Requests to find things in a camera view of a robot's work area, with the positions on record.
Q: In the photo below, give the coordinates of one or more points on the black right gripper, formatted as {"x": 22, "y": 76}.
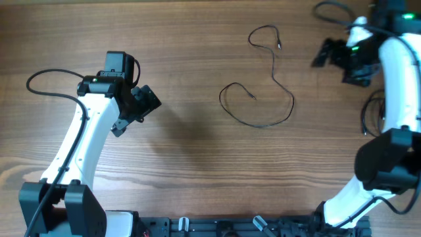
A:
{"x": 360, "y": 78}

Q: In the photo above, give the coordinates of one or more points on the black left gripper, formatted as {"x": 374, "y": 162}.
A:
{"x": 147, "y": 101}

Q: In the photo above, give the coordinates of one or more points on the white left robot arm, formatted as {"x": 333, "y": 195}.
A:
{"x": 62, "y": 203}

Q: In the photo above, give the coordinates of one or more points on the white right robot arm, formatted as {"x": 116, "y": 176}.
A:
{"x": 389, "y": 164}

